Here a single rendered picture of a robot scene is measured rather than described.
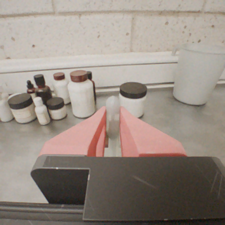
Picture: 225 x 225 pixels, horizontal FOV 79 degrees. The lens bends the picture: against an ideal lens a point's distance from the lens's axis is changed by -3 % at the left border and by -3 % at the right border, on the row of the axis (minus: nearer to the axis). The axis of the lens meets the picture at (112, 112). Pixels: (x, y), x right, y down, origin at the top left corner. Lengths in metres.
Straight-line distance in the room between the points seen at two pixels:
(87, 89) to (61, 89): 0.11
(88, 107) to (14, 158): 0.18
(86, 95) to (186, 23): 0.40
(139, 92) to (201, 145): 0.17
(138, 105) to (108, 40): 0.24
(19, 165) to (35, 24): 0.37
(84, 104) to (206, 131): 0.29
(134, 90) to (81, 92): 0.12
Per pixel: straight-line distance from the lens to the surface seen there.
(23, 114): 0.39
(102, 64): 0.45
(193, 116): 0.42
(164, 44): 0.55
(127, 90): 0.33
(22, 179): 0.29
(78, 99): 0.34
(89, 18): 0.48
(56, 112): 0.37
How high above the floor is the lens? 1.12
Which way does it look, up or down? 35 degrees down
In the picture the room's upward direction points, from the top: 1 degrees counter-clockwise
